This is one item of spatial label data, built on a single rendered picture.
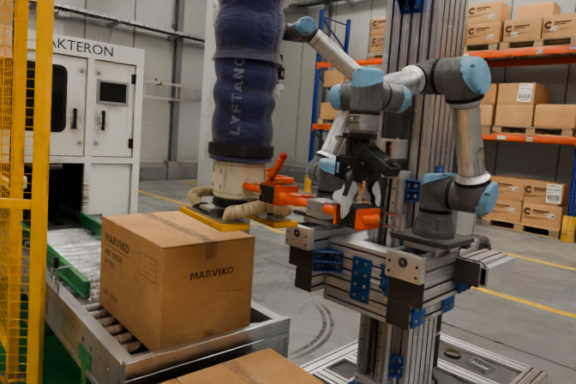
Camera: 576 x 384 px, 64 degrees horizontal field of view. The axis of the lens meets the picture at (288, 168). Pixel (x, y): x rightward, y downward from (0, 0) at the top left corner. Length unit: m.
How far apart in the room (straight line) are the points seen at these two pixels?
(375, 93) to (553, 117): 7.43
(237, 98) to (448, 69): 0.66
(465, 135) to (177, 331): 1.21
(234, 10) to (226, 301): 1.07
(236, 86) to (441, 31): 0.91
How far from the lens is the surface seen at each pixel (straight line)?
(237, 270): 1.88
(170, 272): 1.72
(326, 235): 1.97
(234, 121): 1.52
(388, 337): 2.08
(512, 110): 8.67
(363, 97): 1.11
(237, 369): 1.76
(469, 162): 1.62
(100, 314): 2.23
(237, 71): 1.52
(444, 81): 1.53
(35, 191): 2.22
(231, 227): 1.44
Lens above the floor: 1.38
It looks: 4 degrees down
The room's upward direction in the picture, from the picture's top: 4 degrees clockwise
